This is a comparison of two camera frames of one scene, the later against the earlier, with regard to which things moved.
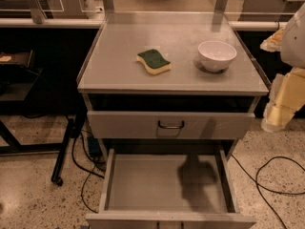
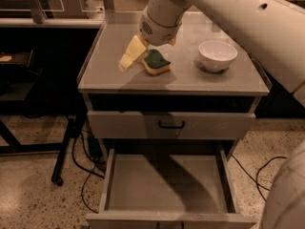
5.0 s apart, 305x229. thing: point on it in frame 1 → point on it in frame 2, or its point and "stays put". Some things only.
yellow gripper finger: [274, 43] → [172, 41]
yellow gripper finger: [286, 97] → [134, 51]
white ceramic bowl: [216, 55] stays put
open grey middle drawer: [161, 188] stays put
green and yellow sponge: [152, 62] stays put
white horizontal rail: [98, 24] stays put
